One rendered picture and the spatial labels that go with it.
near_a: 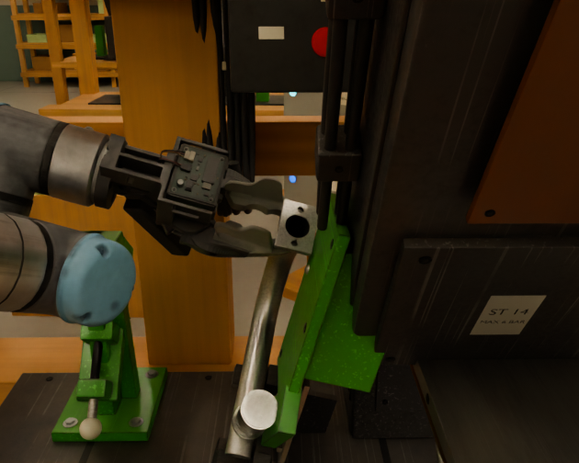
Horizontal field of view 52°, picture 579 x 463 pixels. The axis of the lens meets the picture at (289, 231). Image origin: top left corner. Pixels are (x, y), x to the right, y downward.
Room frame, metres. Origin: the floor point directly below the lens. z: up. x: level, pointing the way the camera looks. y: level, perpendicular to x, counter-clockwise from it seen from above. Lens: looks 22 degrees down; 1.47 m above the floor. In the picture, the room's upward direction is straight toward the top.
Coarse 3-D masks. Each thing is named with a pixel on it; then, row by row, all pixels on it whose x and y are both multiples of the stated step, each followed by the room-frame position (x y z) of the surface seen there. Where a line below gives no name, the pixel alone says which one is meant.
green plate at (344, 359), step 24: (336, 240) 0.47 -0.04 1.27; (312, 264) 0.54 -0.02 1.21; (336, 264) 0.47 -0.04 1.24; (312, 288) 0.50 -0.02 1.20; (336, 288) 0.48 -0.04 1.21; (312, 312) 0.47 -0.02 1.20; (336, 312) 0.48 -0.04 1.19; (288, 336) 0.56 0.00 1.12; (312, 336) 0.47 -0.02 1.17; (336, 336) 0.48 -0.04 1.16; (360, 336) 0.48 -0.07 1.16; (288, 360) 0.51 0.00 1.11; (312, 360) 0.48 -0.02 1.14; (336, 360) 0.48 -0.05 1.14; (360, 360) 0.48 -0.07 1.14; (288, 384) 0.48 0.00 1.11; (336, 384) 0.48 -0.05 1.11; (360, 384) 0.48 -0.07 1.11
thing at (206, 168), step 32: (128, 160) 0.54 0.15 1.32; (160, 160) 0.56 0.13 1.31; (192, 160) 0.55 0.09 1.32; (224, 160) 0.56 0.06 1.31; (96, 192) 0.54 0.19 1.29; (128, 192) 0.57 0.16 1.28; (160, 192) 0.52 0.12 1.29; (192, 192) 0.53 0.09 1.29; (160, 224) 0.57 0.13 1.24; (192, 224) 0.56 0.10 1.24
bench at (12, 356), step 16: (240, 336) 0.93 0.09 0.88; (0, 352) 0.88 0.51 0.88; (16, 352) 0.88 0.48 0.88; (32, 352) 0.88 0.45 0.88; (48, 352) 0.88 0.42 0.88; (64, 352) 0.88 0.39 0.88; (80, 352) 0.88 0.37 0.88; (144, 352) 0.88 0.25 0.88; (240, 352) 0.88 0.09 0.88; (272, 352) 0.88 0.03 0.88; (0, 368) 0.83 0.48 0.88; (16, 368) 0.83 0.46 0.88; (32, 368) 0.83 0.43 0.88; (48, 368) 0.83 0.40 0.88; (64, 368) 0.83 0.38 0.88; (176, 368) 0.83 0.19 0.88; (192, 368) 0.83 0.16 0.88; (208, 368) 0.83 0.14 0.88; (224, 368) 0.83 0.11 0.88; (0, 384) 0.79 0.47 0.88; (0, 400) 0.75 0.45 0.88
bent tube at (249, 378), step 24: (288, 216) 0.59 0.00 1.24; (312, 216) 0.59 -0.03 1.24; (288, 240) 0.57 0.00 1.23; (312, 240) 0.57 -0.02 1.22; (288, 264) 0.63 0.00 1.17; (264, 288) 0.64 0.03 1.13; (264, 312) 0.63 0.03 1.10; (264, 336) 0.61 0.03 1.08; (264, 360) 0.59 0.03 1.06; (240, 384) 0.57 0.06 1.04; (264, 384) 0.57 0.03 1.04; (240, 456) 0.52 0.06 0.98
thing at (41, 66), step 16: (16, 16) 9.87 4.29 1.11; (32, 16) 9.87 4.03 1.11; (64, 16) 9.85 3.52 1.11; (96, 16) 9.84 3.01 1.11; (16, 32) 9.92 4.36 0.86; (32, 32) 10.39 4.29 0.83; (64, 32) 9.97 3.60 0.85; (32, 48) 9.87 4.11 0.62; (48, 48) 9.86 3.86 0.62; (64, 48) 9.85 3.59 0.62; (32, 64) 10.35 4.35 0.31; (48, 64) 9.98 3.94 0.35; (112, 80) 9.88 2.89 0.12
